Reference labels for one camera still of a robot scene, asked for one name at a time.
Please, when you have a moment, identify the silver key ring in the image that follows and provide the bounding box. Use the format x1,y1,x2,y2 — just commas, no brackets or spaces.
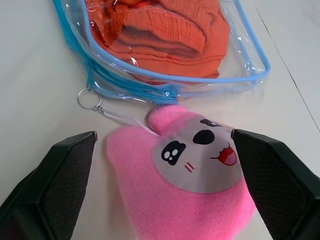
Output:
77,88,102,111

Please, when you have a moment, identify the clear plastic pouch blue trim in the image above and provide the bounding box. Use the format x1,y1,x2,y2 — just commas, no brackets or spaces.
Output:
51,0,272,105

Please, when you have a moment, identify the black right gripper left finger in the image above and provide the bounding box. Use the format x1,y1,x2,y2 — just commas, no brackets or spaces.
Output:
0,130,98,240

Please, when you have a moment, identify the pink plush cat charm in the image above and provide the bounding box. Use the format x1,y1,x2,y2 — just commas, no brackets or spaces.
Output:
104,104,258,240

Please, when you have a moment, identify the orange knitted cloth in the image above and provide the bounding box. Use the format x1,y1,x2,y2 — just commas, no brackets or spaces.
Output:
84,0,231,80

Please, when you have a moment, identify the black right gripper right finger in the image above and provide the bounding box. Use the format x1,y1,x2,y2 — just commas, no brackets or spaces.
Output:
230,128,320,240

